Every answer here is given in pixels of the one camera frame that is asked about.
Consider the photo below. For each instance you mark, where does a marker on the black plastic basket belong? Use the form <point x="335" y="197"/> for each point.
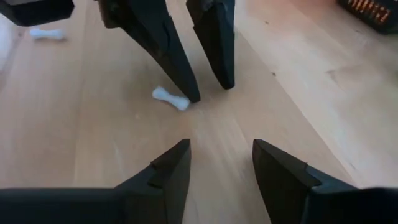
<point x="373" y="15"/>

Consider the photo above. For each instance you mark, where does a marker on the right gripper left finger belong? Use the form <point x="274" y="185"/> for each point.
<point x="77" y="208"/>

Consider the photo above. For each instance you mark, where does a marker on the white plastic bone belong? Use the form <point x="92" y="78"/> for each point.
<point x="169" y="98"/>
<point x="46" y="33"/>

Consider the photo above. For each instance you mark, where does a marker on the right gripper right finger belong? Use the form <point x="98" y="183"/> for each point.
<point x="326" y="208"/>

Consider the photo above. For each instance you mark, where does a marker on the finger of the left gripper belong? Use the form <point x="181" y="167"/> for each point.
<point x="155" y="34"/>
<point x="217" y="40"/>

